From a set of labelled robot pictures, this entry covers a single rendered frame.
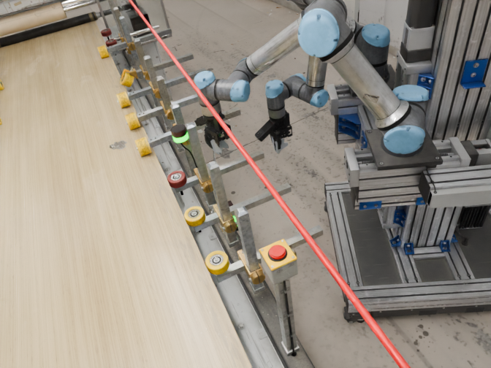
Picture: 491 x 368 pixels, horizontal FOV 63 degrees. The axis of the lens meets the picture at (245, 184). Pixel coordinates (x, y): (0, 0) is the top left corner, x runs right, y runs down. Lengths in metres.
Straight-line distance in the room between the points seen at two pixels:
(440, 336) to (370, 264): 0.47
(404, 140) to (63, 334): 1.22
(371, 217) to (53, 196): 1.67
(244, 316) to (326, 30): 1.04
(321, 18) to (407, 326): 1.64
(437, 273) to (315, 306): 0.65
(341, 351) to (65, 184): 1.55
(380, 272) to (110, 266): 1.33
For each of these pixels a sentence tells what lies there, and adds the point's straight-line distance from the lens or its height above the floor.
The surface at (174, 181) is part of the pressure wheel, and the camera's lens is 1.73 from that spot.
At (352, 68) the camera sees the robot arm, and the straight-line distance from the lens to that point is 1.23.
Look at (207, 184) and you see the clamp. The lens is 1.72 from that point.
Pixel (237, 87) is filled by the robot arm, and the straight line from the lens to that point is 1.40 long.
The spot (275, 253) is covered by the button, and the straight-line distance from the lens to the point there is 0.98.
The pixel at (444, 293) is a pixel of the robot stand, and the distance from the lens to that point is 2.19.
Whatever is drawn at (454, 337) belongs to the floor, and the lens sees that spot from 2.33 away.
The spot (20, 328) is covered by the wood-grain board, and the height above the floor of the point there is 0.90.
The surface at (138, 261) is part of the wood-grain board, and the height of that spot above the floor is 0.90.
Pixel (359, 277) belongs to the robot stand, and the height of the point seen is 0.23.
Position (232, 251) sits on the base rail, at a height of 0.70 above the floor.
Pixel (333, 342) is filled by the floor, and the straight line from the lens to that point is 2.22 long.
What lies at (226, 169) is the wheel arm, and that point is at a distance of 1.80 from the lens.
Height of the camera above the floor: 2.01
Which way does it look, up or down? 43 degrees down
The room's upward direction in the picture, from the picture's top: 11 degrees counter-clockwise
